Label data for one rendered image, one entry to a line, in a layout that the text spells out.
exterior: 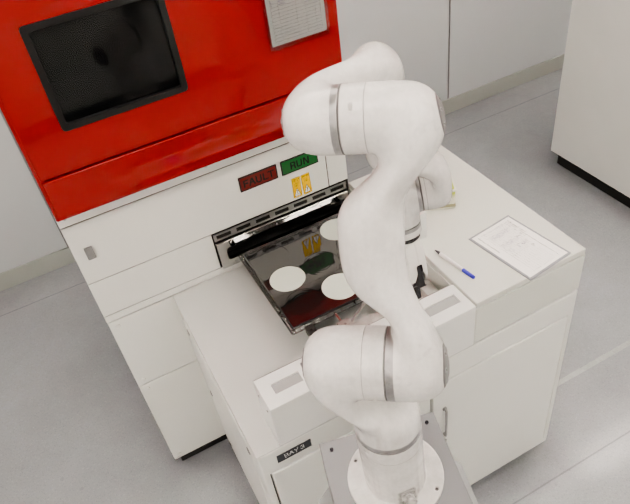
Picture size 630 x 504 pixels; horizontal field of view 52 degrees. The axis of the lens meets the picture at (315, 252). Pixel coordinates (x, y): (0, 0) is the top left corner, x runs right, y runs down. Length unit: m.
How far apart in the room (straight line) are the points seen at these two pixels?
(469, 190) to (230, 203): 0.69
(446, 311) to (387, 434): 0.53
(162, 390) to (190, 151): 0.88
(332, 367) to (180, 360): 1.18
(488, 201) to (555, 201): 1.64
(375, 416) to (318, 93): 0.54
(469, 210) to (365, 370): 0.94
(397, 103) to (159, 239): 1.08
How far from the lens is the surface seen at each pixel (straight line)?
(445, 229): 1.79
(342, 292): 1.71
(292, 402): 1.44
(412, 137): 0.87
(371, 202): 0.90
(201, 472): 2.54
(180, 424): 2.36
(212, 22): 1.55
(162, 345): 2.06
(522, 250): 1.73
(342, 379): 1.01
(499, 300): 1.64
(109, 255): 1.80
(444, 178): 1.27
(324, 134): 0.89
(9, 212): 3.42
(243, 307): 1.84
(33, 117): 1.53
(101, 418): 2.83
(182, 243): 1.85
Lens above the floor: 2.11
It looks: 41 degrees down
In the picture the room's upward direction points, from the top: 9 degrees counter-clockwise
